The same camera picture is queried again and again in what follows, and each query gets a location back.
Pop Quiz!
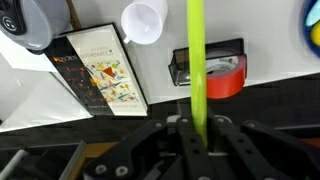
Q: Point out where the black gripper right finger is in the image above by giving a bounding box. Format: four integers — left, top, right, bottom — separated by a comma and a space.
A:
208, 115, 320, 180

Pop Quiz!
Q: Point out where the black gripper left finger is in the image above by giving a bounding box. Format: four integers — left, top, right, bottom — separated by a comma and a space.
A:
83, 118, 214, 180

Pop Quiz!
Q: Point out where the black tape holder box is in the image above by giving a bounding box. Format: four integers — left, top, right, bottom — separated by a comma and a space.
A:
168, 38, 244, 86

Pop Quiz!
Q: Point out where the white mug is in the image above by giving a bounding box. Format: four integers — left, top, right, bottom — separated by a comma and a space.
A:
121, 0, 168, 45

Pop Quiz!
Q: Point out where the red tape roll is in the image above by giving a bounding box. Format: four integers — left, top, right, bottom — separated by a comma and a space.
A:
206, 50, 247, 99

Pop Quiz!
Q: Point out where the blue plate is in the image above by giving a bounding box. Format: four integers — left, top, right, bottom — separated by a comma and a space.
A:
301, 0, 320, 58

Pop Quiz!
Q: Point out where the yellow-green pen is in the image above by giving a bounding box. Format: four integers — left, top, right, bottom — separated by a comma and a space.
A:
187, 0, 207, 144

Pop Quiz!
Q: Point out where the yellow food item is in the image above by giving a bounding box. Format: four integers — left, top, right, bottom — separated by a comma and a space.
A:
310, 20, 320, 46

